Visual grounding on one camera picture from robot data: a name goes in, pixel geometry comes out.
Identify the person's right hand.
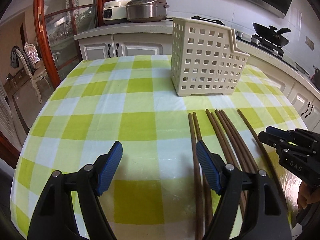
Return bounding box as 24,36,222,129
297,181,320,210

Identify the black glass gas hob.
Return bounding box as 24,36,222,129
191,15,311,77

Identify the black wok with lid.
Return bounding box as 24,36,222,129
253,23,291,47

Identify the cream perforated utensil basket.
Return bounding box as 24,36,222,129
171,17,249,96

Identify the green checkered tablecloth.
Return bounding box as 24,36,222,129
10,55,305,239

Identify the ornate white dining chair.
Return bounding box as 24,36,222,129
10,42,50,103

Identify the silver rice cooker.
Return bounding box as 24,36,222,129
126,0,170,22

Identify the white pressure cooker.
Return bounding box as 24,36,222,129
103,0,130,25

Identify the red wooden sliding door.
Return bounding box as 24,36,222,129
0,0,117,170

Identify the wall light switch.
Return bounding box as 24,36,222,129
305,37,315,51

